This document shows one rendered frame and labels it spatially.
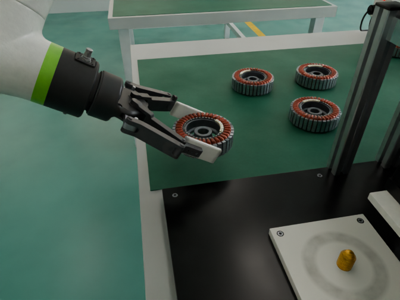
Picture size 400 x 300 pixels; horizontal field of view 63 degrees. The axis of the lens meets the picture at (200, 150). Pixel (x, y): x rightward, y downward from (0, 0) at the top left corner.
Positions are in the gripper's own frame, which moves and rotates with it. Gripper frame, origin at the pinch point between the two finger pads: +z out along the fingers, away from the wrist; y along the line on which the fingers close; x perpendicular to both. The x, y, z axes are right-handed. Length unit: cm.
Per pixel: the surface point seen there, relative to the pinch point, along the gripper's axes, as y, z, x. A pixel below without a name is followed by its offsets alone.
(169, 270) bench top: -22.2, -4.0, 10.6
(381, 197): -25.8, 11.4, -13.8
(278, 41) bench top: 63, 39, -15
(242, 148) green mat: 2.9, 11.5, 1.2
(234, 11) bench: 106, 35, -13
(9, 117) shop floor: 159, -45, 121
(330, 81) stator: 23.5, 36.3, -16.5
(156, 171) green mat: -1.0, -4.2, 10.5
